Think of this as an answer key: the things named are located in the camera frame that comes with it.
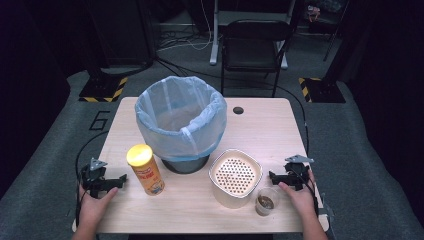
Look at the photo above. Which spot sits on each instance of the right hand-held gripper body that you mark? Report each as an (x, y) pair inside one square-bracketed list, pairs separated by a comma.
[(296, 175)]

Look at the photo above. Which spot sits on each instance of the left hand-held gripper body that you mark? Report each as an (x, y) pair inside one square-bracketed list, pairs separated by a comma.
[(95, 176)]

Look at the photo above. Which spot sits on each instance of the clear plastic cup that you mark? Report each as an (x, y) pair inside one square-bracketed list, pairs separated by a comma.
[(266, 201)]

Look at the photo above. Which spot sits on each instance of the yellow chip can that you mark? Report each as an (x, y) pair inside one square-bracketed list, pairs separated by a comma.
[(146, 173)]

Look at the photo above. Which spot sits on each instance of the white strainer container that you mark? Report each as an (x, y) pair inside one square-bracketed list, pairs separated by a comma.
[(235, 175)]

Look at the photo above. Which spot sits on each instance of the dark trash bin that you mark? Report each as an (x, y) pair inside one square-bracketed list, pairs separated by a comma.
[(185, 166)]

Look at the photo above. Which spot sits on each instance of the trash bin with blue bag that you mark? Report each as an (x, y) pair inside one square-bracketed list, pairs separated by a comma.
[(200, 133)]

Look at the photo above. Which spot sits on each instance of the person's right hand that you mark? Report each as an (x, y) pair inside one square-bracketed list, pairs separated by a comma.
[(303, 200)]

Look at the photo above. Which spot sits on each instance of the person's left hand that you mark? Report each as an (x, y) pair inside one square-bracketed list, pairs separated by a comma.
[(91, 208)]

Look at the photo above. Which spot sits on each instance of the grey table edge clamp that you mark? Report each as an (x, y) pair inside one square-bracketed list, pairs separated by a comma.
[(328, 210)]

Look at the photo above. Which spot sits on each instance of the black stand base striped tape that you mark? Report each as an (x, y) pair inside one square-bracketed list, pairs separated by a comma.
[(101, 88), (325, 90)]

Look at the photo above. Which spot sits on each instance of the black folding chair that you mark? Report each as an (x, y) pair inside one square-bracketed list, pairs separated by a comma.
[(253, 50)]

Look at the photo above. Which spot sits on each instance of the dark cabinet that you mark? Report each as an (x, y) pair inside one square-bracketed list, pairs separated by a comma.
[(123, 33)]

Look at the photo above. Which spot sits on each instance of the colourful small background item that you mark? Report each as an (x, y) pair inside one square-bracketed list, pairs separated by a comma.
[(313, 13)]

